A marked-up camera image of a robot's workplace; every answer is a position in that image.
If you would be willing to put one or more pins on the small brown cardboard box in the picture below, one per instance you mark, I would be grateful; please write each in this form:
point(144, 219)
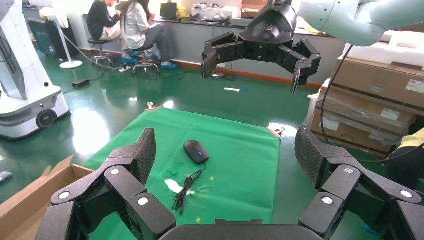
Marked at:
point(253, 8)

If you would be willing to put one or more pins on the grey lab counter cabinet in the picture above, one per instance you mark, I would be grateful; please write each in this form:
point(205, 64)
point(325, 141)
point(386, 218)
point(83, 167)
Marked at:
point(192, 39)

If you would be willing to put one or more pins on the open brown cardboard box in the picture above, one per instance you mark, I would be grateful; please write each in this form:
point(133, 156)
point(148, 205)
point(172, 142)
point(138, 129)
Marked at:
point(30, 198)

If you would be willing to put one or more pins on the white marker pen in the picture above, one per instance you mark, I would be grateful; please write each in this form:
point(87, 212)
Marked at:
point(232, 89)

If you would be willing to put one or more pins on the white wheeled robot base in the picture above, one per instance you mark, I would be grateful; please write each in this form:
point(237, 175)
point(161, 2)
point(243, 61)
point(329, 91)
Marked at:
point(23, 76)

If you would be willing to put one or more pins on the flat brown carton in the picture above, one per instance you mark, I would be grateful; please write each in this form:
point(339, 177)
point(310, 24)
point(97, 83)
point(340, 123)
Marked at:
point(348, 134)

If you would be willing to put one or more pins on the black power adapter brick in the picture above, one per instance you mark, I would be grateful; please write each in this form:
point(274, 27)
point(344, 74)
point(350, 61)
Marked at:
point(80, 83)

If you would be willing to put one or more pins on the white devices pile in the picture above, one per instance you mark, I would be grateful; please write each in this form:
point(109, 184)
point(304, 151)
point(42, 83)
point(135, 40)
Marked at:
point(208, 11)

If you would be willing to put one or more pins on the plastic wrapped brown carton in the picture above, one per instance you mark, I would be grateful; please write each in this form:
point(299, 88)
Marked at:
point(361, 111)

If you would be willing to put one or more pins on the green table cloth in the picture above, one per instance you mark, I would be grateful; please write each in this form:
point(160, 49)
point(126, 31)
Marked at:
point(238, 155)

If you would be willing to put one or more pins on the black monitor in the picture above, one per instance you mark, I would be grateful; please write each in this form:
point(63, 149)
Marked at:
point(168, 10)

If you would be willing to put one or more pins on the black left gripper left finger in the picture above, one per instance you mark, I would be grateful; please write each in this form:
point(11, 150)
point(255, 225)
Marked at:
point(122, 180)

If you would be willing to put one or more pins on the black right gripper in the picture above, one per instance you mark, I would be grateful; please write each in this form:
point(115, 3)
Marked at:
point(270, 30)

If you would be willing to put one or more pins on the white foam packing block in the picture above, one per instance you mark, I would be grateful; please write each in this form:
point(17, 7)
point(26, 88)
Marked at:
point(391, 49)

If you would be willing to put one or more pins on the white pedestal fan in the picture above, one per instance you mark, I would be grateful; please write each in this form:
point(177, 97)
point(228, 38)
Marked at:
point(63, 39)

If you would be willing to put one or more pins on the black round stool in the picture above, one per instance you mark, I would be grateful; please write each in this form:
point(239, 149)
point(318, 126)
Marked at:
point(145, 61)
point(99, 46)

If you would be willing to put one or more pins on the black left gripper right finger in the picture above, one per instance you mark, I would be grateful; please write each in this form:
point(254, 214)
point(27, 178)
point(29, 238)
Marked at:
point(341, 180)

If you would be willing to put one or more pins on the white power strip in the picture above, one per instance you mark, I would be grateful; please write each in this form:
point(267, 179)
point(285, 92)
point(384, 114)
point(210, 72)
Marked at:
point(125, 69)

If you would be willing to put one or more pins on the seated person white shirt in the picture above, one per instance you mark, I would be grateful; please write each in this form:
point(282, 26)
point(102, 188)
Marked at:
point(137, 26)

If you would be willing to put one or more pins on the dark low cabinet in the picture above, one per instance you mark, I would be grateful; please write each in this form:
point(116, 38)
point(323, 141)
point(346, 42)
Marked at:
point(46, 38)

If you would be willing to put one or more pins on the black chair yellow cloth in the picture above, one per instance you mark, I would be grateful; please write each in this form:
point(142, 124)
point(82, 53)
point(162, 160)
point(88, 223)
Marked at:
point(405, 162)

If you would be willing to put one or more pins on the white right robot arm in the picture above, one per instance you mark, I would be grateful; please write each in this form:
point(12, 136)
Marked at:
point(348, 16)

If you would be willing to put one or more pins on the seated person black top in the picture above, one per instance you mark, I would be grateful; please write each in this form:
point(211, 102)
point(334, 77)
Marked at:
point(99, 20)

